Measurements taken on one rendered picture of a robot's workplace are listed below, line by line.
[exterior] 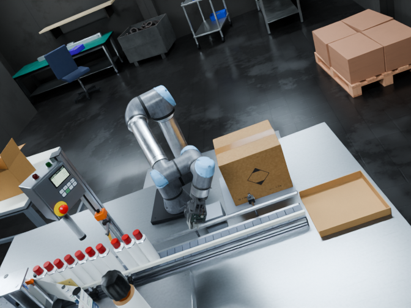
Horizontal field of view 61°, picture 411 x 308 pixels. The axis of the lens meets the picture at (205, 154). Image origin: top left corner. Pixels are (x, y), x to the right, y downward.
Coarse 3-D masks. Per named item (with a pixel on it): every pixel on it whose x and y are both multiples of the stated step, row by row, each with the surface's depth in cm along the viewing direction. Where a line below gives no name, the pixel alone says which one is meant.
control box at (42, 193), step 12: (24, 180) 139; (48, 180) 137; (24, 192) 139; (36, 192) 134; (48, 192) 138; (72, 192) 146; (84, 192) 151; (36, 204) 142; (48, 204) 138; (60, 204) 142; (72, 204) 147; (48, 216) 145; (60, 216) 142
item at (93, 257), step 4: (88, 248) 155; (92, 248) 155; (88, 252) 153; (92, 252) 154; (96, 252) 156; (92, 256) 155; (96, 256) 155; (92, 260) 155; (96, 260) 155; (100, 260) 157; (96, 264) 156; (100, 264) 157; (104, 264) 159; (100, 268) 158; (104, 268) 159; (108, 268) 161; (100, 272) 160; (104, 272) 160
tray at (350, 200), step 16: (352, 176) 164; (304, 192) 167; (320, 192) 166; (336, 192) 162; (352, 192) 159; (368, 192) 156; (320, 208) 158; (336, 208) 155; (352, 208) 152; (368, 208) 149; (384, 208) 147; (320, 224) 152; (336, 224) 149; (352, 224) 145
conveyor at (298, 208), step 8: (288, 208) 159; (296, 208) 157; (264, 216) 160; (272, 216) 159; (280, 216) 157; (304, 216) 152; (248, 224) 160; (256, 224) 158; (280, 224) 154; (224, 232) 162; (232, 232) 160; (256, 232) 155; (200, 240) 163; (208, 240) 161; (232, 240) 156; (176, 248) 164; (184, 248) 163; (208, 248) 158; (160, 256) 164; (184, 256) 159; (160, 264) 160; (168, 264) 159; (136, 272) 162; (144, 272) 161
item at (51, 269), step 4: (44, 264) 157; (48, 264) 156; (52, 264) 158; (48, 268) 156; (52, 268) 157; (56, 268) 159; (48, 272) 158; (52, 272) 157; (56, 272) 158; (52, 276) 158; (56, 276) 159; (60, 276) 160; (56, 280) 160; (60, 280) 160
